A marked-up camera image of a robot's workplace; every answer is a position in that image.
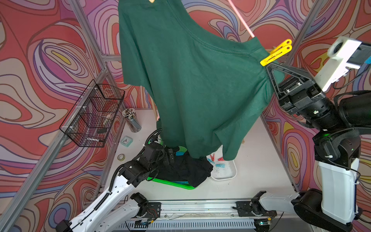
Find dark green t-shirt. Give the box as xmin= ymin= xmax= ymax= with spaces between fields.
xmin=118 ymin=1 xmax=274 ymax=160

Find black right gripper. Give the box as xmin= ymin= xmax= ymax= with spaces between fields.
xmin=266 ymin=60 xmax=345 ymax=132

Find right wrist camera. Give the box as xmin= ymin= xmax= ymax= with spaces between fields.
xmin=314 ymin=36 xmax=371 ymax=91

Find green plastic basket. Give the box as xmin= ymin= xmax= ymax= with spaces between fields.
xmin=147 ymin=138 xmax=195 ymax=190

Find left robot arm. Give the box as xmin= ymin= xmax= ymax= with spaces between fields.
xmin=56 ymin=129 xmax=175 ymax=232

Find white plastic tray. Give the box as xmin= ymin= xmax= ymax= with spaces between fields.
xmin=206 ymin=146 xmax=238 ymax=181

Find clear pencil cup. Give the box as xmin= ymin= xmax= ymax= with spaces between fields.
xmin=122 ymin=108 xmax=142 ymax=132

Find light blue plastic clothespin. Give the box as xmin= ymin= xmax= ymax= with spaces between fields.
xmin=215 ymin=163 xmax=226 ymax=168

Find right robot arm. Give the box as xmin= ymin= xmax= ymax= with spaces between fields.
xmin=266 ymin=63 xmax=371 ymax=232

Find wooden clothes rack frame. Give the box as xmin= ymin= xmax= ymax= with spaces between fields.
xmin=150 ymin=97 xmax=160 ymax=121

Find black wire basket left wall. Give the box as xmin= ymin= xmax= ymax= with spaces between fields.
xmin=59 ymin=80 xmax=125 ymax=148

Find yellow plastic clothespin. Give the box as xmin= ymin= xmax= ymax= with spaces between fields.
xmin=260 ymin=39 xmax=292 ymax=67

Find pink hanger of green shirt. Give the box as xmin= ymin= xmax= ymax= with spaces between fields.
xmin=228 ymin=0 xmax=255 ymax=38

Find black t-shirt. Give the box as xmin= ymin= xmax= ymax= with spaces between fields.
xmin=149 ymin=147 xmax=213 ymax=188

